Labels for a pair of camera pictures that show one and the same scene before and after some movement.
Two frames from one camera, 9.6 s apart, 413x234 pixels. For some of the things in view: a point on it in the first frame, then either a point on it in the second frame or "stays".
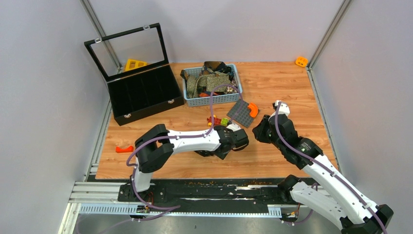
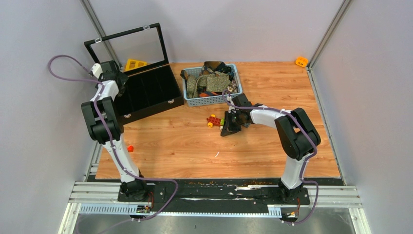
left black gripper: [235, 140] → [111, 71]
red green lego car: [223, 121] stays
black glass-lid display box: [134, 64] stays
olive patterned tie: [209, 79] stays
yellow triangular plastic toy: [132, 64] stays
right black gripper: [257, 131] → [228, 129]
